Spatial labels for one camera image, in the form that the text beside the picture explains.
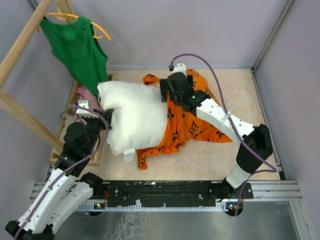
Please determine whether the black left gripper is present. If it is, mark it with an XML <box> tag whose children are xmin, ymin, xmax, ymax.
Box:
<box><xmin>82</xmin><ymin>107</ymin><xmax>112</xmax><ymax>153</ymax></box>

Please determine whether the orange patterned pillowcase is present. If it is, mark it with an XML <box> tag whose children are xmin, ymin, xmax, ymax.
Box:
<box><xmin>136</xmin><ymin>68</ymin><xmax>233</xmax><ymax>170</ymax></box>

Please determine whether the white pillow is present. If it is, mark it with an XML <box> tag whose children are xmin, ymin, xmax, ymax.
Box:
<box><xmin>97</xmin><ymin>81</ymin><xmax>168</xmax><ymax>163</ymax></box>

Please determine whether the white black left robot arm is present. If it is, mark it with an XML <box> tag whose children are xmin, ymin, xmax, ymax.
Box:
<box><xmin>5</xmin><ymin>109</ymin><xmax>113</xmax><ymax>240</ymax></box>

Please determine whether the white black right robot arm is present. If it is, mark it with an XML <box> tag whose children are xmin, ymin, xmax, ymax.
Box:
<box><xmin>159</xmin><ymin>72</ymin><xmax>273</xmax><ymax>198</ymax></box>

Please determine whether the cream cloth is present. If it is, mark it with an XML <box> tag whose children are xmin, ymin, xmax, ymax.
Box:
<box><xmin>59</xmin><ymin>115</ymin><xmax>77</xmax><ymax>143</ymax></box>

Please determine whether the wooden tray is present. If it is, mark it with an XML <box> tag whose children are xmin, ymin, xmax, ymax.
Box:
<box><xmin>49</xmin><ymin>73</ymin><xmax>117</xmax><ymax>167</ymax></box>

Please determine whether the pink cloth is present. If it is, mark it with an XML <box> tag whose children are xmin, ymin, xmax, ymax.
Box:
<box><xmin>74</xmin><ymin>86</ymin><xmax>102</xmax><ymax>125</ymax></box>

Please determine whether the wooden clothes rack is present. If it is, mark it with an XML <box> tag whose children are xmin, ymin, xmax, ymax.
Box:
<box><xmin>0</xmin><ymin>0</ymin><xmax>73</xmax><ymax>158</ymax></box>

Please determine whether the green tank top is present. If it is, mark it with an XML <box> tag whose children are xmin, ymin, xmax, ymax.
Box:
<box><xmin>39</xmin><ymin>16</ymin><xmax>109</xmax><ymax>96</ymax></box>

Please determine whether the yellow clothes hanger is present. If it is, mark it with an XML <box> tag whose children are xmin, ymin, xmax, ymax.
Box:
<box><xmin>44</xmin><ymin>0</ymin><xmax>112</xmax><ymax>41</ymax></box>

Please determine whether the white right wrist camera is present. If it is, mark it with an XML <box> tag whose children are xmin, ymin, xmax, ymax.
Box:
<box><xmin>169</xmin><ymin>63</ymin><xmax>187</xmax><ymax>76</ymax></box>

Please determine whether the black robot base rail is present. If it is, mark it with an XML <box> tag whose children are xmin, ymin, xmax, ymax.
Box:
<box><xmin>89</xmin><ymin>180</ymin><xmax>254</xmax><ymax>208</ymax></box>

